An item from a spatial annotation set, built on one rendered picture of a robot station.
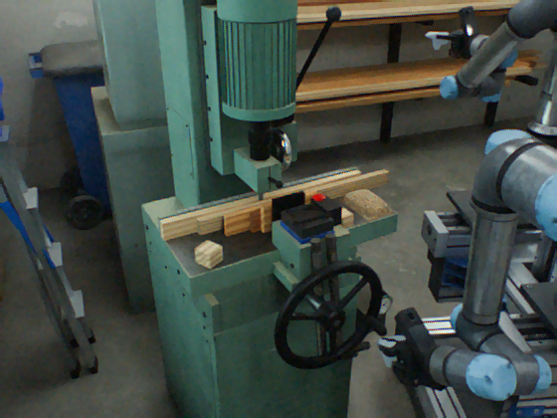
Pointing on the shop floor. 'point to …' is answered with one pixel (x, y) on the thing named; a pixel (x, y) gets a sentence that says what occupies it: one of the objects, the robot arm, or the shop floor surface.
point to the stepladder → (33, 231)
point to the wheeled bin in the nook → (79, 124)
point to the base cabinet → (244, 359)
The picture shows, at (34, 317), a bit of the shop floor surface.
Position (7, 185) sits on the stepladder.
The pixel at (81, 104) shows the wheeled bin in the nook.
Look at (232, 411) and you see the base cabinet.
